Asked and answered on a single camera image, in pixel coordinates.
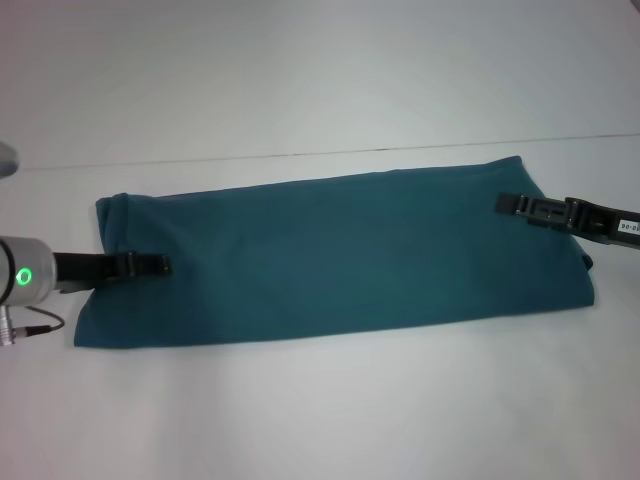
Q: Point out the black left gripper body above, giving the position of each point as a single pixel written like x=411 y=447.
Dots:
x=82 y=270

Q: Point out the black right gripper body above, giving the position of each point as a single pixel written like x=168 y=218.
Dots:
x=602 y=222

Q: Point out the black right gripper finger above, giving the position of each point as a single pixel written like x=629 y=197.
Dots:
x=530 y=207

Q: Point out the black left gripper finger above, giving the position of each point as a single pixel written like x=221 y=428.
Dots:
x=145 y=264

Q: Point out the teal t-shirt with FREE print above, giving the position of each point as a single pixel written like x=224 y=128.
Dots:
x=340 y=250

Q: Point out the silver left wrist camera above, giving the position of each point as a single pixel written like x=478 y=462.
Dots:
x=7 y=160

